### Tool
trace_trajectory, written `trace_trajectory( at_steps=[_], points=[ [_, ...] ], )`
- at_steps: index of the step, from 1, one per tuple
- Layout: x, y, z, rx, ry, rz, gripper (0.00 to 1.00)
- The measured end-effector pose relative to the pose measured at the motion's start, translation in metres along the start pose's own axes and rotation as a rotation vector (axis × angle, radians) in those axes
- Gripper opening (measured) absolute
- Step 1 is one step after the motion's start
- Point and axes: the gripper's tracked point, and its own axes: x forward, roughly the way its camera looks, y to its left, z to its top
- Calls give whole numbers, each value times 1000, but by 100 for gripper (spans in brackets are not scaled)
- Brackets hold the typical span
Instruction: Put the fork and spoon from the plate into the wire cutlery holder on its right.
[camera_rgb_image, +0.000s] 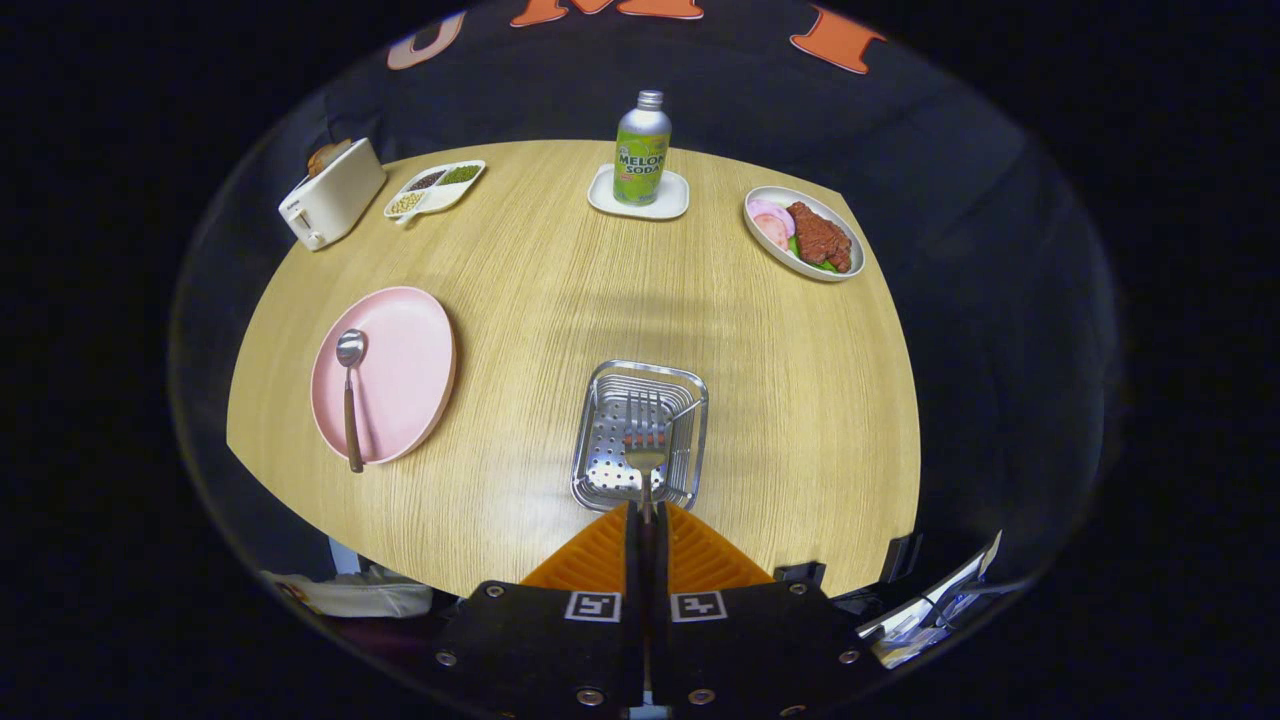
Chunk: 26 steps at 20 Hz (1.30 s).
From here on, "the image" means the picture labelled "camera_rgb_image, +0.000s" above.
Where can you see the brown toast slice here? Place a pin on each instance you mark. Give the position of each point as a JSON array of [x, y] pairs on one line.
[[325, 157]]

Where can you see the red-brown meat piece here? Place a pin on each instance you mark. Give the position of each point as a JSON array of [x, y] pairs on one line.
[[822, 238]]

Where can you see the green vegetable garnish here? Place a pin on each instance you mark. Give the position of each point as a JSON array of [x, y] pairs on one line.
[[796, 250]]

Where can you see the white food plate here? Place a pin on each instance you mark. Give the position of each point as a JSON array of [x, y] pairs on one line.
[[776, 257]]

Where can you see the pink ham slice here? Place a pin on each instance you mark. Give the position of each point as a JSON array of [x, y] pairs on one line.
[[772, 232], [768, 209]]

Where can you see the white cloth bag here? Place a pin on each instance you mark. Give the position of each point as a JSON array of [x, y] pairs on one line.
[[360, 597]]

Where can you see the pink plate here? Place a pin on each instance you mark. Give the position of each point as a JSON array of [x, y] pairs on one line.
[[400, 370]]

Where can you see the white square coaster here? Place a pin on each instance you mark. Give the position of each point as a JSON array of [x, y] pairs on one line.
[[600, 195]]

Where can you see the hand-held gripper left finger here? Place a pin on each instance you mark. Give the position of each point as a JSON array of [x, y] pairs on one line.
[[633, 560]]

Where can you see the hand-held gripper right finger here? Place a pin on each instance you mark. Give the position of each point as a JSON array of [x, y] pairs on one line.
[[661, 560]]

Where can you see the white divided dish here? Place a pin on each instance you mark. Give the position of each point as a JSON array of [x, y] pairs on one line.
[[440, 198]]

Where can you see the black clamp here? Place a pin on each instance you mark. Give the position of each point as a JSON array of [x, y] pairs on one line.
[[900, 558]]

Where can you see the black backdrop cloth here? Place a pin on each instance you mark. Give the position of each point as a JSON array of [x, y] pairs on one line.
[[950, 200]]

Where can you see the dark bean pile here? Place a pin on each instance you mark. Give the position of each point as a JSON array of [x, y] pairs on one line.
[[427, 181]]

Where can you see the white table leg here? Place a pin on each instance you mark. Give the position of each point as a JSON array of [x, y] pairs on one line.
[[345, 558]]

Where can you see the green bean pile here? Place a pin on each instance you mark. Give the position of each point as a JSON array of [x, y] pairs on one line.
[[461, 174]]

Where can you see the white toaster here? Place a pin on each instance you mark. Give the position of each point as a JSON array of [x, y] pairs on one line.
[[335, 195]]

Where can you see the perforated steel tray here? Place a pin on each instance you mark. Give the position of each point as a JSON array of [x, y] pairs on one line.
[[608, 472]]

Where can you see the green soda bottle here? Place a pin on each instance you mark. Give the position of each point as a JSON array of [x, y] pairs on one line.
[[642, 150]]

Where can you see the yellow bean pile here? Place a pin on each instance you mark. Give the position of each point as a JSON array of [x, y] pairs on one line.
[[406, 203]]

